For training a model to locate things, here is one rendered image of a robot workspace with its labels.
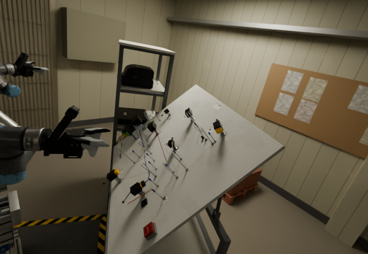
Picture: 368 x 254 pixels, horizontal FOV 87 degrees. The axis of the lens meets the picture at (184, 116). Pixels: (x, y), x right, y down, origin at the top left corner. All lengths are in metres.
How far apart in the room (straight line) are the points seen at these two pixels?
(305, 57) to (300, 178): 1.76
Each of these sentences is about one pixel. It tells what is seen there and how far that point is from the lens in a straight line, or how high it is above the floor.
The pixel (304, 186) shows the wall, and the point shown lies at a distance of 3.54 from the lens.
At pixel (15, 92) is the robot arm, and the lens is 1.60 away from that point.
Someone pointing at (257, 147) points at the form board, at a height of 1.53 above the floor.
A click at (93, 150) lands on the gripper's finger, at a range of 0.70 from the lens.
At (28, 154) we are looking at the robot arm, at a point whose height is 1.48.
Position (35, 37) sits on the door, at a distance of 3.90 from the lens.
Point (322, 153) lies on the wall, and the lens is 3.31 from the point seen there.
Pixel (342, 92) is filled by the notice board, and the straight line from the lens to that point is 3.14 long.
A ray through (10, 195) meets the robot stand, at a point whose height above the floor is 1.12.
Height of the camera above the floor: 1.93
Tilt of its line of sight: 20 degrees down
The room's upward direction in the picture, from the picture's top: 12 degrees clockwise
